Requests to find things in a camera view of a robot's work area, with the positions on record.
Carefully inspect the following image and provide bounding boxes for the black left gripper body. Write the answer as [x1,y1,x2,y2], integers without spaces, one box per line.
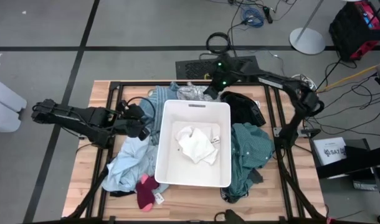
[116,101,147,138]

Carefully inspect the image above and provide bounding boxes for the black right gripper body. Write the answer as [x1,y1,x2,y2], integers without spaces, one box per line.
[208,54,252,91]

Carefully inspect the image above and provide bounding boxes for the white leaf-print garment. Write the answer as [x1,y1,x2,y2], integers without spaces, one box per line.
[176,82,222,102]

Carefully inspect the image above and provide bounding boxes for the blue white-striped woven shirt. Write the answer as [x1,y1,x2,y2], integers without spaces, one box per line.
[139,81,180,147]

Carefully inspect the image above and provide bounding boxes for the light blue geometric-print shirt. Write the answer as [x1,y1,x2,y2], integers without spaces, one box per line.
[101,135,169,194]

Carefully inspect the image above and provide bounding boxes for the white perforated plastic basket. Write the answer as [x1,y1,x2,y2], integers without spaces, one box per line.
[154,99,232,189]

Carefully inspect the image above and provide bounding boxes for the plain white cloth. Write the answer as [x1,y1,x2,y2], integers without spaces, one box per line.
[175,125,221,166]

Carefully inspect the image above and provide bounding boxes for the green dotted shirt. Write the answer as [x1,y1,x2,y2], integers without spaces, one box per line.
[222,122,275,203]

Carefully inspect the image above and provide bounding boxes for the navy white-print garment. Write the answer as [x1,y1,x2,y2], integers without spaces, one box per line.
[220,187,250,205]

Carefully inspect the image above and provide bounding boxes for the black power strip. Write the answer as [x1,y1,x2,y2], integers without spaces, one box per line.
[263,5,274,24]

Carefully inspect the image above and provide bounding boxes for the white printed cardboard box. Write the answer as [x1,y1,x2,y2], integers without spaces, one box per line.
[313,136,348,166]

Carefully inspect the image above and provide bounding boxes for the black and red case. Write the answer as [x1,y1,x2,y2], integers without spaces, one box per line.
[328,0,380,62]

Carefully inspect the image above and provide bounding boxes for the white moulded furniture piece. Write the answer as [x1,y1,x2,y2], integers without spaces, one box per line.
[0,75,28,134]

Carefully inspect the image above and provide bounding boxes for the black shelf cart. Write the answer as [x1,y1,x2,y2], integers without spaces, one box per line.
[314,138,380,190]

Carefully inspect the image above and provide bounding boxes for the coiled black cable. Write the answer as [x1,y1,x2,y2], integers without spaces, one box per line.
[205,32,232,55]

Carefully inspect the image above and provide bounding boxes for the black metal table frame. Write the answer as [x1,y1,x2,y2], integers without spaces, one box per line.
[65,80,326,220]

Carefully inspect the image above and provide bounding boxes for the coiled blue cable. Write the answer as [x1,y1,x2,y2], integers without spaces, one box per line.
[239,6,265,29]

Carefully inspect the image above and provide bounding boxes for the yellow cable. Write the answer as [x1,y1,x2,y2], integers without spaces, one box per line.
[314,60,380,94]

